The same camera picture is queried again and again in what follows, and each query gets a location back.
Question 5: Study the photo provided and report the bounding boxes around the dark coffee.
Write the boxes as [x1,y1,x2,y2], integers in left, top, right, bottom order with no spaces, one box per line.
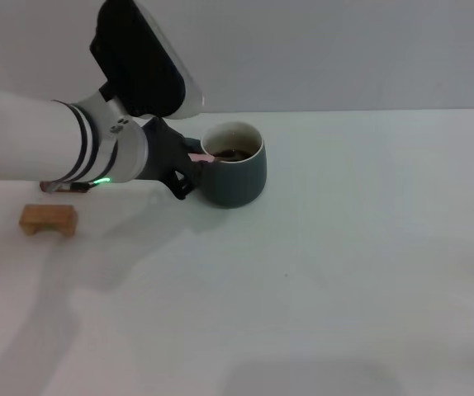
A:
[216,147,258,163]

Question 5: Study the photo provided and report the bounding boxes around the grey ceramic cup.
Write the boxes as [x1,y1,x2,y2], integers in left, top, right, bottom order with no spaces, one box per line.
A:
[183,120,268,210]

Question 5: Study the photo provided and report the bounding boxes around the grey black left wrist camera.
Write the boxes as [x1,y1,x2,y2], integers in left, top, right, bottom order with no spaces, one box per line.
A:
[88,0,206,121]

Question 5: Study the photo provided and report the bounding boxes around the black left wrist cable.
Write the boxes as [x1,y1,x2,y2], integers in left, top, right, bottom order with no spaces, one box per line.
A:
[45,179,100,194]

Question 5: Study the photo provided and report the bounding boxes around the red-brown wooden block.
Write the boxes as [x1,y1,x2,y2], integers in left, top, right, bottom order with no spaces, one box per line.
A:
[40,180,90,195]

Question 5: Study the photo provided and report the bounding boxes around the pink handled metal spoon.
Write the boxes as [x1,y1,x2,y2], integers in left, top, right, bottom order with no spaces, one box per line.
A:
[187,148,243,165]

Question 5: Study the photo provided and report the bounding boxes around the light wooden block rest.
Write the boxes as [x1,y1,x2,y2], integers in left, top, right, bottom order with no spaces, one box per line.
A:
[18,203,78,238]

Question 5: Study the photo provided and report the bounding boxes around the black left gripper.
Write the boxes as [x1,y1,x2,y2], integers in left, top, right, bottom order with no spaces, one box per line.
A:
[135,115,204,201]

